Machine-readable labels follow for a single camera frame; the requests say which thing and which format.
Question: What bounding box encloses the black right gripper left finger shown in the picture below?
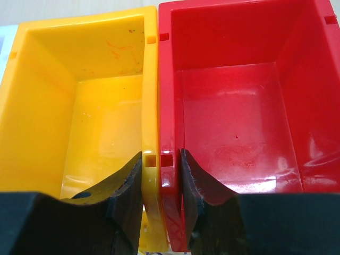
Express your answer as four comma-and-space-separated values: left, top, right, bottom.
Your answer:
1, 153, 142, 254

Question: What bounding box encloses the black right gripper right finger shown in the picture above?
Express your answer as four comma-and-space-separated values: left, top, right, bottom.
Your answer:
181, 149, 339, 254

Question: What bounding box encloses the yellow plastic bin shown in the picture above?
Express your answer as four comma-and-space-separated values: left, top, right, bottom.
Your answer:
1, 6, 168, 253

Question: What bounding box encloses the red plastic bin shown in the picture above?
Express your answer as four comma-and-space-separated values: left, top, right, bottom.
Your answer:
158, 1, 339, 252

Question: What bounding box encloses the white plastic bin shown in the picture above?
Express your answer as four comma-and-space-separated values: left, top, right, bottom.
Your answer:
0, 24, 19, 81

